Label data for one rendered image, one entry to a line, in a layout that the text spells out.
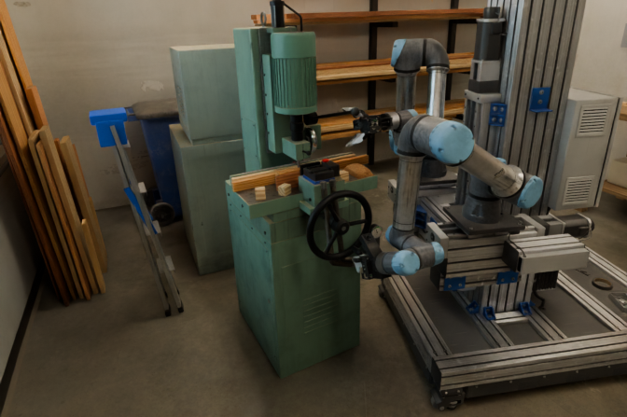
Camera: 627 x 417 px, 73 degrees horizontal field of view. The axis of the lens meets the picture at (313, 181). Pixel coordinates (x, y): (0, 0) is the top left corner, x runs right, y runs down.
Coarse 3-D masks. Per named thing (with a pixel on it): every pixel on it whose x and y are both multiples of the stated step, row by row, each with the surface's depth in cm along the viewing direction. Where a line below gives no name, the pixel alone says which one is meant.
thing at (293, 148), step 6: (282, 138) 185; (288, 138) 183; (282, 144) 186; (288, 144) 180; (294, 144) 175; (300, 144) 175; (306, 144) 177; (288, 150) 181; (294, 150) 176; (300, 150) 176; (306, 150) 178; (294, 156) 177; (300, 156) 177; (306, 156) 178
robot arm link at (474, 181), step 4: (504, 160) 153; (472, 176) 158; (472, 180) 158; (476, 180) 156; (480, 180) 154; (472, 184) 158; (476, 184) 156; (480, 184) 155; (484, 184) 153; (472, 188) 159; (476, 188) 157; (480, 188) 156; (484, 188) 154; (488, 188) 152; (472, 192) 159; (476, 192) 157; (480, 192) 156; (484, 192) 155; (488, 192) 154; (480, 196) 157; (484, 196) 156; (488, 196) 155; (492, 196) 155
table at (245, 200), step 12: (360, 180) 182; (372, 180) 185; (240, 192) 172; (252, 192) 171; (276, 192) 170; (300, 192) 170; (240, 204) 169; (252, 204) 160; (264, 204) 163; (276, 204) 165; (288, 204) 168; (300, 204) 168; (348, 204) 170; (252, 216) 162
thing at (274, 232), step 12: (228, 180) 213; (228, 192) 212; (360, 204) 186; (264, 216) 173; (300, 216) 173; (348, 216) 185; (360, 216) 188; (264, 228) 172; (276, 228) 168; (288, 228) 171; (300, 228) 174; (324, 228) 180; (276, 240) 170
